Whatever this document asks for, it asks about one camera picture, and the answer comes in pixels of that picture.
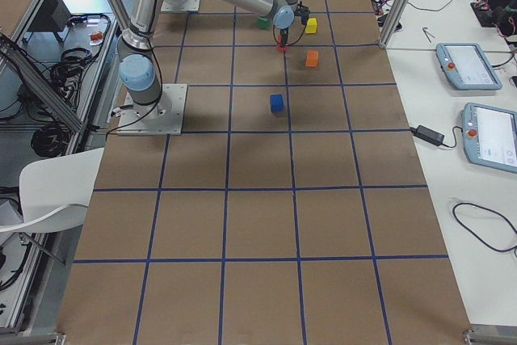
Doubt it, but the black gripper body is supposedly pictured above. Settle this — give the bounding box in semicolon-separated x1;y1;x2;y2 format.
278;28;289;47

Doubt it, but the red block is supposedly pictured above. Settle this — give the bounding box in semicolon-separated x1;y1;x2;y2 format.
276;43;289;53

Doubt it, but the green block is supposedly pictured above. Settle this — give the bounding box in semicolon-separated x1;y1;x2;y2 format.
257;17;271;30

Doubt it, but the yellow block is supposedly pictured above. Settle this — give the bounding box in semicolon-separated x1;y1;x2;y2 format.
305;17;318;35

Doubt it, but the orange block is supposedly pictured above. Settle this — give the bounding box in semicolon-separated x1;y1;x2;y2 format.
305;50;319;68

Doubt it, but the blue block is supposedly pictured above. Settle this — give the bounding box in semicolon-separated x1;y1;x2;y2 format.
269;94;284;114

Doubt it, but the black power brick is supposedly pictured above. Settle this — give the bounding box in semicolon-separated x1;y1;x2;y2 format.
410;125;444;146

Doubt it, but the upper teach pendant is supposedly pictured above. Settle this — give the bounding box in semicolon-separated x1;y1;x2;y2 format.
435;43;502;90

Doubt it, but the teach pendant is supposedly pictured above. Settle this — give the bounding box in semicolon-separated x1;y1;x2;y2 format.
461;103;516;174
435;43;502;90

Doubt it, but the lower teach pendant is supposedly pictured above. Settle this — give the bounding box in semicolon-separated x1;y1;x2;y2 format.
461;103;516;174

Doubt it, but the white chair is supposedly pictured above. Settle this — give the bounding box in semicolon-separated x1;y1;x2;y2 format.
1;148;104;234

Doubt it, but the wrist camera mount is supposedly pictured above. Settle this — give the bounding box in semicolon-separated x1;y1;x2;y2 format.
294;1;310;26

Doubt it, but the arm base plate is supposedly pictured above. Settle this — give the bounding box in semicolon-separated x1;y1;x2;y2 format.
161;0;200;13
116;83;187;136

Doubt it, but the black looped cable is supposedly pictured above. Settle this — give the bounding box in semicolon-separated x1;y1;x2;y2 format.
451;201;517;253

